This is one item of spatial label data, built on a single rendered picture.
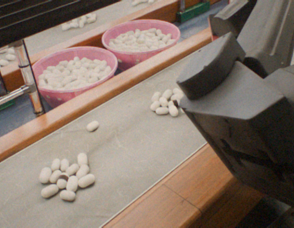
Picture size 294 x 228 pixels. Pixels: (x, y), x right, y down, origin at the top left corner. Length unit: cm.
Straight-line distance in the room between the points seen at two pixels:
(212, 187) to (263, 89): 48
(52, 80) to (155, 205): 58
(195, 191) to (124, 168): 17
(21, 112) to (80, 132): 30
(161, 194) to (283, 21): 38
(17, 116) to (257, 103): 95
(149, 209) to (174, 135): 23
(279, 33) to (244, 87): 17
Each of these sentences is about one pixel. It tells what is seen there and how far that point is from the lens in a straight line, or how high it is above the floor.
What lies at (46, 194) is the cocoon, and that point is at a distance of 72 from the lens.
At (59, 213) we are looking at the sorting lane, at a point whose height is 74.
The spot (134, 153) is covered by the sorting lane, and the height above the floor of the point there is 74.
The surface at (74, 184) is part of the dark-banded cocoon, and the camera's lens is 71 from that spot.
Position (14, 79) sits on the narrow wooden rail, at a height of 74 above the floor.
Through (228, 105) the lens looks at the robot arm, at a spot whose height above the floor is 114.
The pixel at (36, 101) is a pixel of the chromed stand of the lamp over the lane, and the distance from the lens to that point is 89.
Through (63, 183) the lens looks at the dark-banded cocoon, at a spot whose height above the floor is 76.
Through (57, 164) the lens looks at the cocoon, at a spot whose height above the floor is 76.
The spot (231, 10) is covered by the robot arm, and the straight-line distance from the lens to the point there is 64.
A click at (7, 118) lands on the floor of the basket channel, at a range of 111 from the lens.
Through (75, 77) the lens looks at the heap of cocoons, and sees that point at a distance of 109.
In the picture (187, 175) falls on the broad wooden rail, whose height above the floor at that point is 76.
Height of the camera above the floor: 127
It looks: 37 degrees down
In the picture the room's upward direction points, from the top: 5 degrees counter-clockwise
